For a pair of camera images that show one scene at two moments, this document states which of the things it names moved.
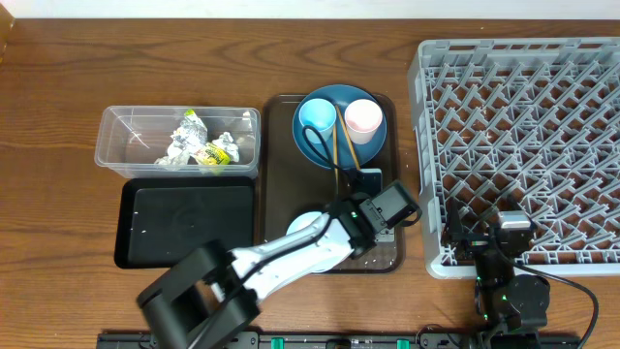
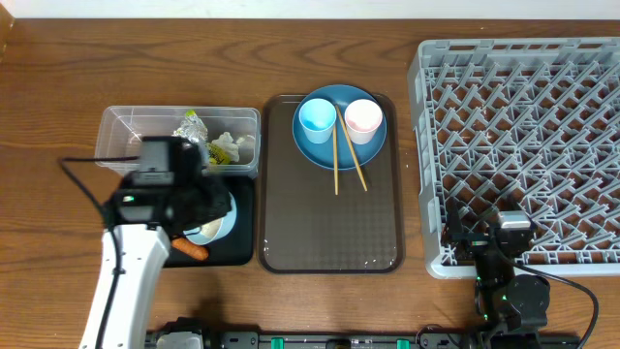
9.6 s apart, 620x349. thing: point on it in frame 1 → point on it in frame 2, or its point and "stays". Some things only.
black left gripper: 355,211 → 222,199
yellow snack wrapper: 191,136 stays
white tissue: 226,142 stays
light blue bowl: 302,220 → 215,229
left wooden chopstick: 335,156 stays
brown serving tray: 294,184 stays
